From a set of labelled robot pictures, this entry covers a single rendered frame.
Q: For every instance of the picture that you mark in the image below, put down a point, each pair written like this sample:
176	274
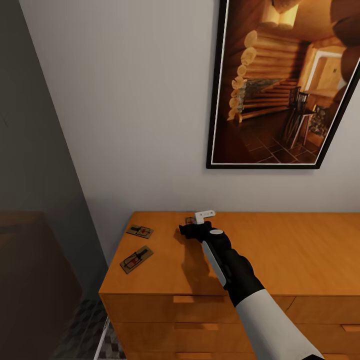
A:
284	74

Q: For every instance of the mousetrap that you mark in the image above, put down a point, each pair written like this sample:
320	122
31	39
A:
133	261
140	231
190	220

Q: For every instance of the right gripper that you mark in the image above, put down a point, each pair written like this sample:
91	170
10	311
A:
191	231

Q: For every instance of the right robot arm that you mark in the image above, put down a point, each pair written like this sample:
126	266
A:
272	334

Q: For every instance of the door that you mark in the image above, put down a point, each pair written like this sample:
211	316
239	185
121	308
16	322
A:
51	262

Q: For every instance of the cabinet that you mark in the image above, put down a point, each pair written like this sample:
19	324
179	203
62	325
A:
173	306

